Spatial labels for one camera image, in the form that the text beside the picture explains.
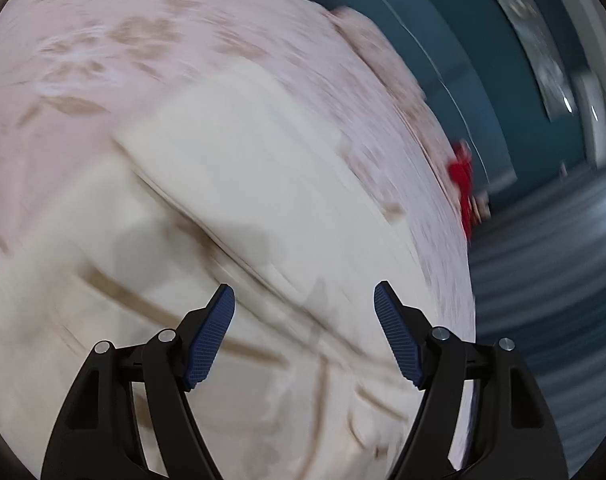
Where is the pink butterfly pillow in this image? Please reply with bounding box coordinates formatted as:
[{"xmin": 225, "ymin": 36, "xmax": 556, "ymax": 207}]
[{"xmin": 327, "ymin": 6, "xmax": 430, "ymax": 108}]

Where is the framed wall picture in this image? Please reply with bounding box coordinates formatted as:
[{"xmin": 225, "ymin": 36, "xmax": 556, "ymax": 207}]
[{"xmin": 470, "ymin": 0, "xmax": 586, "ymax": 122}]

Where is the cream quilted blanket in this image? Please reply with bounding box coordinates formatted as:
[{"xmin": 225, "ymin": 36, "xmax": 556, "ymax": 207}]
[{"xmin": 0, "ymin": 67, "xmax": 478, "ymax": 480}]

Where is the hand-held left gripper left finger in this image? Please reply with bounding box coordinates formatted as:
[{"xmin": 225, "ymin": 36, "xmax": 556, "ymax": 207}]
[{"xmin": 40, "ymin": 283, "xmax": 236, "ymax": 480}]

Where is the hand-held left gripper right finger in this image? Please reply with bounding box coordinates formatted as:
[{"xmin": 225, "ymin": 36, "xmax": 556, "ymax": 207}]
[{"xmin": 374, "ymin": 280, "xmax": 568, "ymax": 480}]

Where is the pink butterfly bed blanket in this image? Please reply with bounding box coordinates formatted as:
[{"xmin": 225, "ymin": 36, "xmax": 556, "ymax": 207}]
[{"xmin": 0, "ymin": 0, "xmax": 478, "ymax": 346}]

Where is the red garment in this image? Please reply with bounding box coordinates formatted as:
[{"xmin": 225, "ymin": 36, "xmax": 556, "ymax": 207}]
[{"xmin": 447, "ymin": 140, "xmax": 490, "ymax": 239}]

